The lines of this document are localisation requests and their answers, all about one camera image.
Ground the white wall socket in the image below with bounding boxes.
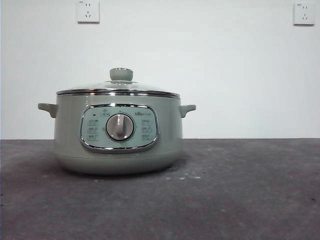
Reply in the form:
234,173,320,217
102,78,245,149
76,0,100,25
293,2,316,27

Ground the glass lid with green knob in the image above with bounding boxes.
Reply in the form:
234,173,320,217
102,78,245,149
55,67,181,97

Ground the pale green electric cooking pot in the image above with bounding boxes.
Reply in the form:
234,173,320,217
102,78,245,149
37,93,197,175

